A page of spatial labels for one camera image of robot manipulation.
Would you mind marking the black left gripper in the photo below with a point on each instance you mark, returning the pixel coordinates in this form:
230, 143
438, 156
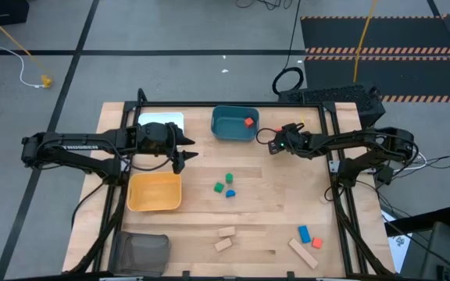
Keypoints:
152, 138

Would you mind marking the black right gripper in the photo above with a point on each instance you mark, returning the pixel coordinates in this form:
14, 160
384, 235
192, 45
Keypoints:
295, 143

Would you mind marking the orange-red cube block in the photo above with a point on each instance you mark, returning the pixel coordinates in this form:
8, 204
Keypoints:
317, 243
249, 122

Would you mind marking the green cube block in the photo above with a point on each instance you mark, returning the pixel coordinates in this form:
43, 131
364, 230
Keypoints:
219, 187

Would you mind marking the green cylinder block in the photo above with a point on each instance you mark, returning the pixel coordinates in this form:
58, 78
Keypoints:
229, 178

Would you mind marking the blue half-round block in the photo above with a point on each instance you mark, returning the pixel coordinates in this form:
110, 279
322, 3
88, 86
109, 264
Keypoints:
230, 193

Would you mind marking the short natural wood block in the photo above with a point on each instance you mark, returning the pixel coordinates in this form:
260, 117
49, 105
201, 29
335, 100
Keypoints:
223, 244
227, 232

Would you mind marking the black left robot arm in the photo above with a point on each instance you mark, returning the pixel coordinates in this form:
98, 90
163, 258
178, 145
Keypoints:
84, 142

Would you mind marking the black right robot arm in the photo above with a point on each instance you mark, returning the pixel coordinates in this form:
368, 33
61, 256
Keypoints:
365, 138

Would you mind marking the white plastic bin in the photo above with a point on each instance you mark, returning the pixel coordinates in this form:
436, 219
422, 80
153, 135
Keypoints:
160, 117

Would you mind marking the yellow plastic bin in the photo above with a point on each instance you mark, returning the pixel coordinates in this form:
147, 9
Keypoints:
154, 191

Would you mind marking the teal plastic bin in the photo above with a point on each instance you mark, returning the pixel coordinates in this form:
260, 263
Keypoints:
229, 125

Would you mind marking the black perforated computer case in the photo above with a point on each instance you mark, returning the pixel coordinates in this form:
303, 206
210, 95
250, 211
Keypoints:
338, 95

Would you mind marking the blue rectangular block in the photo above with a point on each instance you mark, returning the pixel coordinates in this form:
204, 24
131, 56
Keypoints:
304, 234

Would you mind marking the black power adapter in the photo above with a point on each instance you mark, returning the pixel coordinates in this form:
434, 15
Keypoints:
385, 174

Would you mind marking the grey translucent plastic bin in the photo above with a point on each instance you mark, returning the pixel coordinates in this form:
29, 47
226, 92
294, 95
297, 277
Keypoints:
139, 253

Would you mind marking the long natural wood plank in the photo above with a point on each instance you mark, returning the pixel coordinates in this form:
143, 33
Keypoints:
303, 253

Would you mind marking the hazard-striped black floor mat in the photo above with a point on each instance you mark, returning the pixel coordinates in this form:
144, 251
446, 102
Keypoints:
404, 35

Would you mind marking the white paper sheet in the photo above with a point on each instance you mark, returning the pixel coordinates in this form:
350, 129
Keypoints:
398, 250

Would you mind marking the dark grey equipment case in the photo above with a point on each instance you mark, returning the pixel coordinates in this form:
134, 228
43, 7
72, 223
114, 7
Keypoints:
443, 253

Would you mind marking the black table frame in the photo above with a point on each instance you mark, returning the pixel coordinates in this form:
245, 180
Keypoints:
229, 104

